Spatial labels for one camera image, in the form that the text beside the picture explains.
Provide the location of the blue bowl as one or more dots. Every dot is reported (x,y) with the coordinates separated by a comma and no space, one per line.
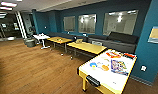
(93,65)

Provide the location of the tan open box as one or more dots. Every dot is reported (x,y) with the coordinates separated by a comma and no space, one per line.
(80,40)

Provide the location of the yellow gaming table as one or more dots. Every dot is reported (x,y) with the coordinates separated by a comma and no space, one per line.
(105,76)

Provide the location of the long yellow wooden table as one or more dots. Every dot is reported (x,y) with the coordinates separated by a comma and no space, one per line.
(60,40)
(86,47)

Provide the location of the white rectangular pad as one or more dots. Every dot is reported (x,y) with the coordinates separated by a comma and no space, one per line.
(97,43)

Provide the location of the long dark grey bench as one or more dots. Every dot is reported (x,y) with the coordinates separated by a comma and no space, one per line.
(61,35)

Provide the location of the interior glass window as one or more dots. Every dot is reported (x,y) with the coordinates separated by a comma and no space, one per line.
(120,22)
(87,24)
(69,24)

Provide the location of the blue plate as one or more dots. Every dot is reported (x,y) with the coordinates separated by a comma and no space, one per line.
(99,64)

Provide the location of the orange bowl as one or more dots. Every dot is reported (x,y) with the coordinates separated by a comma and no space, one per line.
(105,68)

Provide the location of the orange game box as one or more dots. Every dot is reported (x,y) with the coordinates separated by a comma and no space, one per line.
(113,55)

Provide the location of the small white table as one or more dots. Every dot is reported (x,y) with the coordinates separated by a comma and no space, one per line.
(41,36)

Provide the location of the dark grey sofa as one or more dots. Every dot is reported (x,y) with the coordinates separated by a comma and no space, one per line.
(118,41)

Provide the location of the grey round bin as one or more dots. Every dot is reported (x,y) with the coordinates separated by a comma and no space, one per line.
(30,42)

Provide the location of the red and black paddle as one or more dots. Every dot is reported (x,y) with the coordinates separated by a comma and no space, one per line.
(129,55)

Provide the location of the glass entrance doors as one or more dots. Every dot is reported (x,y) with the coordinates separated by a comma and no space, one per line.
(5,28)

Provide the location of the rectangular ceiling light panel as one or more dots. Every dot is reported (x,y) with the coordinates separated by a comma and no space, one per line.
(5,8)
(8,4)

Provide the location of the white outlet on blue wall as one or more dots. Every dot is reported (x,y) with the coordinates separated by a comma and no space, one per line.
(143,68)

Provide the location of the yellow wall sign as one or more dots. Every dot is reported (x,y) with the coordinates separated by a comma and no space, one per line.
(156,35)

